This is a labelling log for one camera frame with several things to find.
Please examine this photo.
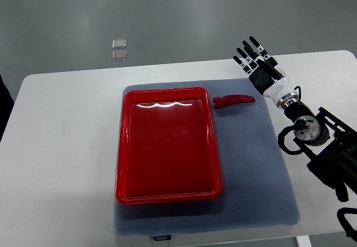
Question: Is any red plastic tray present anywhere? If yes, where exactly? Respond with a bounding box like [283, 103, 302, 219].
[115, 87, 223, 205]

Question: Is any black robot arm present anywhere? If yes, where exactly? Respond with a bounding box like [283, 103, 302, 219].
[233, 37, 356, 202]

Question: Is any upper metal floor plate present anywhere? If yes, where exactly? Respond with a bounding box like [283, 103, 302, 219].
[112, 39, 127, 49]

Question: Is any black cable loop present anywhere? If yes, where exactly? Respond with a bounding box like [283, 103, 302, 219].
[277, 124, 305, 156]

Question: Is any metal floor plate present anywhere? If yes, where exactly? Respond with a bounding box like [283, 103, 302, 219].
[112, 50, 127, 61]
[112, 39, 127, 49]

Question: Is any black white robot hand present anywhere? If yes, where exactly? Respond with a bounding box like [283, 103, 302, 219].
[233, 36, 299, 109]

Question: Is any grey honeycomb mat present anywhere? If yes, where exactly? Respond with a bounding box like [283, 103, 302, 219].
[114, 79, 300, 236]

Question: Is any red chili pepper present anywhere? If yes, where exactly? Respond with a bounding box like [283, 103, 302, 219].
[213, 95, 255, 109]

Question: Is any lower metal floor plate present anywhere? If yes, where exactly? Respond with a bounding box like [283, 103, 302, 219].
[112, 50, 127, 61]

